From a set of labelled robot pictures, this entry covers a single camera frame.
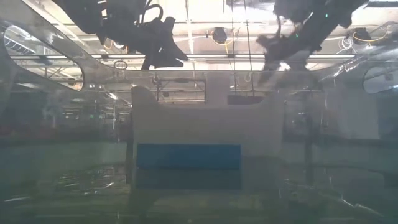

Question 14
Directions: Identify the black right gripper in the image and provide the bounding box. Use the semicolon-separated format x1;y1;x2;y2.
256;18;330;86

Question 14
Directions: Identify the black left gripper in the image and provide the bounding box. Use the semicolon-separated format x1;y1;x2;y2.
99;0;189;70

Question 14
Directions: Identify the white plastic storage bin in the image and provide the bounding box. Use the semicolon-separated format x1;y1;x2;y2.
130;85;284;191

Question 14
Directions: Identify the green table mat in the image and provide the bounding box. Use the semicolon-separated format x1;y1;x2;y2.
0;141;398;224

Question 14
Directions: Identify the black metal rack frame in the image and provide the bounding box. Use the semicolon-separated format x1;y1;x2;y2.
155;78;207;104

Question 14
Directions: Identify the black ceiling-mounted camera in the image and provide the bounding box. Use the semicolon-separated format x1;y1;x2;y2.
212;26;228;45
352;27;371;44

